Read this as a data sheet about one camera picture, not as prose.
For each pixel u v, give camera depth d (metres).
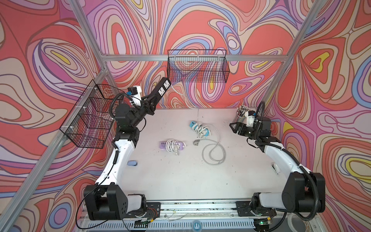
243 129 0.75
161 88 0.69
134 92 0.58
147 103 0.62
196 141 0.98
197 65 0.96
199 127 1.00
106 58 0.87
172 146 0.91
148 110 0.63
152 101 0.68
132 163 0.86
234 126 0.79
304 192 0.41
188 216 0.72
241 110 0.95
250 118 0.77
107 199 0.39
